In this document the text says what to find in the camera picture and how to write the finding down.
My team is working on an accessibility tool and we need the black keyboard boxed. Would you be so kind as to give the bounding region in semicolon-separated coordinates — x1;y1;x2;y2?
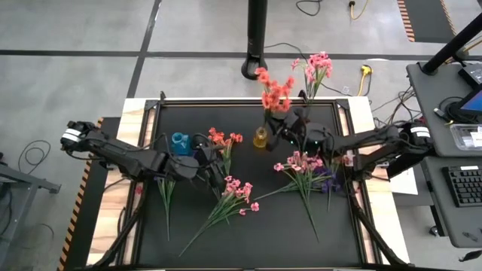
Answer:
442;164;482;208

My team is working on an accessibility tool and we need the black camera stand pole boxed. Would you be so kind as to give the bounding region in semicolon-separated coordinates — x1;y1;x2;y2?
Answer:
240;0;269;81

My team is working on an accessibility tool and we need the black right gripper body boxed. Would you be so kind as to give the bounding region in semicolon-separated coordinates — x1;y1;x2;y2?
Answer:
280;126;334;155

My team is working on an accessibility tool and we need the black mat with hazard stripes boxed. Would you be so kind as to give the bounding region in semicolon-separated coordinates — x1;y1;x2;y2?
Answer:
56;117;122;271
397;0;459;44

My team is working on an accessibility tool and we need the black cable bundle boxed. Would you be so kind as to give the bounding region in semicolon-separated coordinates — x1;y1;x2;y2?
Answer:
372;85;419;137

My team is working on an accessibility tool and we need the grey monitor desk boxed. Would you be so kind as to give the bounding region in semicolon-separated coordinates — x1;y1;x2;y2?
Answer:
405;62;482;157

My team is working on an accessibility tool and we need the thin black floor cable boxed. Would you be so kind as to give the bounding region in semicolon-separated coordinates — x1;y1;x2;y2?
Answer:
263;41;344;96

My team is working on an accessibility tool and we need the monitor with blue screen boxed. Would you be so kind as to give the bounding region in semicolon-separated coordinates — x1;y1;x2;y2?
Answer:
450;85;482;124

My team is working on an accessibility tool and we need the grey metal cart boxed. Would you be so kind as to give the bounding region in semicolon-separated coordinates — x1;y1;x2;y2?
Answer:
0;152;63;271

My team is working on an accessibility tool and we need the grey keyboard desk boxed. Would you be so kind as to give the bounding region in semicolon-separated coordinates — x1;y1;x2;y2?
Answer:
420;154;482;249

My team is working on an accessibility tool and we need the black slanted pole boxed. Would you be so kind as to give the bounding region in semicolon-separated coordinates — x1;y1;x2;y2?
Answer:
420;13;482;75

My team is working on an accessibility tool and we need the coiled black floor cable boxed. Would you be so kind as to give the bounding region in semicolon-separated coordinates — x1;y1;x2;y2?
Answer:
17;139;52;176

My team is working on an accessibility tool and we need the blue glass vase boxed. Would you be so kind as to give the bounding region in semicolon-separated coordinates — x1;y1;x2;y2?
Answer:
171;131;194;157

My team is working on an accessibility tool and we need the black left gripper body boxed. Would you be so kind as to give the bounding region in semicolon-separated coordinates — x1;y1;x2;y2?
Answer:
191;145;227;178

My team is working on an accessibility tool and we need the black metal table frame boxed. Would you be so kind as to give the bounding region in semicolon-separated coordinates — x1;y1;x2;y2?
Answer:
84;90;412;271

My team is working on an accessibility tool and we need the orange artificial flower bunch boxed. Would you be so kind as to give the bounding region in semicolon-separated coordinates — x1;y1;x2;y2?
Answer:
255;66;297;131
208;126;245;176

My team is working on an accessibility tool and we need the white paper sheet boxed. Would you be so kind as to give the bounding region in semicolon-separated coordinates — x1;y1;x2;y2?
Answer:
389;167;419;196

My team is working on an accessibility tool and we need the black desktop device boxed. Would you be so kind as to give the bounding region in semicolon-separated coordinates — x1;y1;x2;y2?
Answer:
457;62;482;90

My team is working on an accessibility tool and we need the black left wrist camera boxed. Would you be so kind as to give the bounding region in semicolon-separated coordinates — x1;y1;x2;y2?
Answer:
191;133;207;151

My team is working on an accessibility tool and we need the pink artificial flower bunch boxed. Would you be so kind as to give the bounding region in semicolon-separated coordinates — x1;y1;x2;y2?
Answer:
254;150;325;242
290;50;334;108
178;175;261;258

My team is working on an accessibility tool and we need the yellow glass vase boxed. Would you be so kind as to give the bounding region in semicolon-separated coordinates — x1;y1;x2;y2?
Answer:
252;126;270;149

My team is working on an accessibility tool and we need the clear plastic box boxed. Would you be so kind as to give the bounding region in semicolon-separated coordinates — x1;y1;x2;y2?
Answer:
450;123;482;151

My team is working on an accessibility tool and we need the yellow plug cord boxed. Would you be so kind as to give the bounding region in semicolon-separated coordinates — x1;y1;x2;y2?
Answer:
356;64;374;97

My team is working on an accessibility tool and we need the yellow floor cable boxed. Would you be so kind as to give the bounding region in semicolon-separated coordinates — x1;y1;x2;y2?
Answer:
348;0;371;21

